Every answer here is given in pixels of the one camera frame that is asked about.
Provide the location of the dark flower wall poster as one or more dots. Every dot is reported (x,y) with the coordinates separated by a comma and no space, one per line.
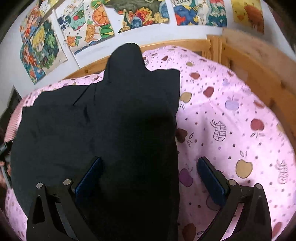
(143,16)

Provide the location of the black padded jacket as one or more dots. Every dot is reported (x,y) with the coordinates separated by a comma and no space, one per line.
(115,115)

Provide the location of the blue creature wall poster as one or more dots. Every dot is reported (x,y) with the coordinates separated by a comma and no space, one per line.
(201,12)

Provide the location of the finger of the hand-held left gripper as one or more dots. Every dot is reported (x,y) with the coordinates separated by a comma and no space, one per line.
(4,148)

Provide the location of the wooden bed frame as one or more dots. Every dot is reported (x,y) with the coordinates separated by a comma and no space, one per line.
(254,69)

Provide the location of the dark furniture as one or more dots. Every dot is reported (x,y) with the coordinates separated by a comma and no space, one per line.
(9,104)

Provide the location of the pink striped cloth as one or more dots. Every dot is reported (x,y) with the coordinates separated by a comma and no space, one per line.
(13,125)

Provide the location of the orange fish wall poster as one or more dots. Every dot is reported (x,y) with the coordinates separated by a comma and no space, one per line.
(87,25)

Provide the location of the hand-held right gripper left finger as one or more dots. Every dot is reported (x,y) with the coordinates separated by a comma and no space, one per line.
(89,180)

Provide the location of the pink apple print bedsheet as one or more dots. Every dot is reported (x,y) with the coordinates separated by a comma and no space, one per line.
(219,139)

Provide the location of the cartoon girl wall poster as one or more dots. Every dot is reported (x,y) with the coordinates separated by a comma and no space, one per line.
(39,51)

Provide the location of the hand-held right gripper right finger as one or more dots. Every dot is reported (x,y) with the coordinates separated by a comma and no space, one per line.
(211,180)

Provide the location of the yellow bear wall poster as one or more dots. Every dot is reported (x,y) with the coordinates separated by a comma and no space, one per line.
(249,14)

